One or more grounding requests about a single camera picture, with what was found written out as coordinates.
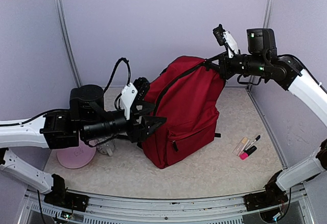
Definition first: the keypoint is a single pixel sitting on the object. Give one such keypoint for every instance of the black white marker pen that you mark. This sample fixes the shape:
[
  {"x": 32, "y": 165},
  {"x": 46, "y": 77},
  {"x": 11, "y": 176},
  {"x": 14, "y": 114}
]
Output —
[{"x": 252, "y": 143}]

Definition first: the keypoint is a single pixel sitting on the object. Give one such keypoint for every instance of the front aluminium rail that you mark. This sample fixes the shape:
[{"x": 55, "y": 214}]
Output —
[{"x": 113, "y": 209}]

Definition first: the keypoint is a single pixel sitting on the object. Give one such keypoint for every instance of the right aluminium frame post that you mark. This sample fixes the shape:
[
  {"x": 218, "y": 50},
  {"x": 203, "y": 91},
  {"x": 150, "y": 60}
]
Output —
[{"x": 266, "y": 24}]

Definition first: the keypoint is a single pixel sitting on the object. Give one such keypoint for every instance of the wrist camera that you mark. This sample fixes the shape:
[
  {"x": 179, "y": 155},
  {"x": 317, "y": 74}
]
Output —
[
  {"x": 132, "y": 95},
  {"x": 224, "y": 38}
]

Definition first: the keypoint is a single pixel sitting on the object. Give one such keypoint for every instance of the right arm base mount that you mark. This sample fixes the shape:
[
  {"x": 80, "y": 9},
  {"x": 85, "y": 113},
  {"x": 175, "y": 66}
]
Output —
[{"x": 261, "y": 200}]

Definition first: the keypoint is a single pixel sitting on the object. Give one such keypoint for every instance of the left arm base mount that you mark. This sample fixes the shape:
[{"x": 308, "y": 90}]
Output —
[{"x": 72, "y": 201}]

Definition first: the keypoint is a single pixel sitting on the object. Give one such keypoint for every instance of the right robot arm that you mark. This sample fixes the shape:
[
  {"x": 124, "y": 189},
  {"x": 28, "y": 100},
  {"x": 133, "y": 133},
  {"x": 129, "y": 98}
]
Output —
[{"x": 290, "y": 74}]

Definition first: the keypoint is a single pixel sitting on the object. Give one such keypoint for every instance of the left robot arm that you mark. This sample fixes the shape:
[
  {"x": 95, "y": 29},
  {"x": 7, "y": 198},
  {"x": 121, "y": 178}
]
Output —
[{"x": 84, "y": 121}]

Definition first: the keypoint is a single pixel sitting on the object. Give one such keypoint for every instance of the aluminium frame post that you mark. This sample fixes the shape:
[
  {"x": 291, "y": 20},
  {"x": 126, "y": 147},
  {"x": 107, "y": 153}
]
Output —
[
  {"x": 67, "y": 43},
  {"x": 266, "y": 24}
]

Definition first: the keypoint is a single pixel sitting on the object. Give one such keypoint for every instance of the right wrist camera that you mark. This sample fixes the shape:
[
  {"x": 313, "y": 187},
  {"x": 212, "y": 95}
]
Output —
[{"x": 224, "y": 38}]

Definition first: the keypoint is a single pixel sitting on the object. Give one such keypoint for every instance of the white patterned mug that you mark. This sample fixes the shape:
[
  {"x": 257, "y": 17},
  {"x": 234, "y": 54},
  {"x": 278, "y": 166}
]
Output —
[{"x": 105, "y": 146}]

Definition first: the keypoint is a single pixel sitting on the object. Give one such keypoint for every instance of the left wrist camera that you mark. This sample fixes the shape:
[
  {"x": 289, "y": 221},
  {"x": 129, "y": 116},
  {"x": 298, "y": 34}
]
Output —
[{"x": 132, "y": 95}]

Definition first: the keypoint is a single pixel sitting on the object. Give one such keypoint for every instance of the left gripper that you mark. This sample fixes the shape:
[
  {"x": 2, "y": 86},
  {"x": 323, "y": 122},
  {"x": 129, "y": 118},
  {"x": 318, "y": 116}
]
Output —
[{"x": 139, "y": 131}]

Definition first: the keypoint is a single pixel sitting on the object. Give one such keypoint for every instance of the left aluminium frame post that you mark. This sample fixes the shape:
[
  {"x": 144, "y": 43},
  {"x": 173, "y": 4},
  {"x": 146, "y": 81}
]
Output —
[{"x": 67, "y": 43}]

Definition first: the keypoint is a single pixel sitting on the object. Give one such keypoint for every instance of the red backpack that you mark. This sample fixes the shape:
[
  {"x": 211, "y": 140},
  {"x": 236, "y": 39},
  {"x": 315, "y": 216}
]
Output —
[{"x": 185, "y": 93}]

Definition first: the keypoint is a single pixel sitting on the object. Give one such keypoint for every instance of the pink plate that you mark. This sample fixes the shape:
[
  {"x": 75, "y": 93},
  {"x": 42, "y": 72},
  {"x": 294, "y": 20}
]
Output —
[{"x": 75, "y": 157}]

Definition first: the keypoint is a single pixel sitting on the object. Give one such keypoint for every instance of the pink highlighter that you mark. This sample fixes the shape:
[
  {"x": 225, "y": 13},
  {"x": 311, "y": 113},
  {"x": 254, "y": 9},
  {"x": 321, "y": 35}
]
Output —
[{"x": 248, "y": 152}]

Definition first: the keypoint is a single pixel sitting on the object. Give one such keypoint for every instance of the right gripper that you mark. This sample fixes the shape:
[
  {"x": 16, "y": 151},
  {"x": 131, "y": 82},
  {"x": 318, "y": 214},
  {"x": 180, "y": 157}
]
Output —
[{"x": 225, "y": 68}]

